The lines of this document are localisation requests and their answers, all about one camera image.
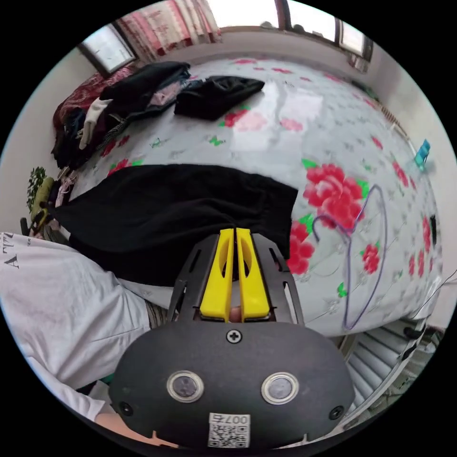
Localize bed with floral sheet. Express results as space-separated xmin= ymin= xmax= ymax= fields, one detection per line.
xmin=67 ymin=53 xmax=447 ymax=338

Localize green plant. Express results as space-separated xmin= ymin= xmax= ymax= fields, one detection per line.
xmin=26 ymin=166 xmax=48 ymax=211

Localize black pants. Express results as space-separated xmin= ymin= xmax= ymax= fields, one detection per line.
xmin=50 ymin=163 xmax=299 ymax=287

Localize red patterned blanket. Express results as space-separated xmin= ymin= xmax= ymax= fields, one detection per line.
xmin=52 ymin=66 xmax=135 ymax=124

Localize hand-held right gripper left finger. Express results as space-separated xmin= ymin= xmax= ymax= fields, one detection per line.
xmin=199 ymin=228 xmax=235 ymax=323

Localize folded black garment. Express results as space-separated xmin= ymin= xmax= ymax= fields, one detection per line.
xmin=174 ymin=75 xmax=266 ymax=121

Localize window with brown frame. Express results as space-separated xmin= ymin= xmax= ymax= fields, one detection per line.
xmin=207 ymin=0 xmax=374 ymax=59

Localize pink patterned curtain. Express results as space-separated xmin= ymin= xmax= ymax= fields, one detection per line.
xmin=117 ymin=0 xmax=223 ymax=62

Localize person's right forearm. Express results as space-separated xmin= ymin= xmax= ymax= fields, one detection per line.
xmin=94 ymin=412 xmax=179 ymax=449

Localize purple wire clothes hanger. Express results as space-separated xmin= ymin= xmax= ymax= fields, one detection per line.
xmin=312 ymin=184 xmax=388 ymax=331

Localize blue clip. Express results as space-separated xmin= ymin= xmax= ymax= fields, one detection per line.
xmin=413 ymin=139 xmax=432 ymax=169

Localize pile of clothes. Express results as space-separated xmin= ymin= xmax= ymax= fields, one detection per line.
xmin=51 ymin=61 xmax=205 ymax=170

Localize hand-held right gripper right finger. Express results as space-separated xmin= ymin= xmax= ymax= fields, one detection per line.
xmin=236 ymin=228 xmax=271 ymax=323

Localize person's body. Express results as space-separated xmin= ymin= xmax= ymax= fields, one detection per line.
xmin=0 ymin=232 xmax=169 ymax=423

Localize small window with dark frame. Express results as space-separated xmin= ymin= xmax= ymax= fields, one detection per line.
xmin=78 ymin=22 xmax=139 ymax=74

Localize white slatted radiator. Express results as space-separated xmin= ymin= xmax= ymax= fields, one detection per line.
xmin=344 ymin=318 xmax=435 ymax=404

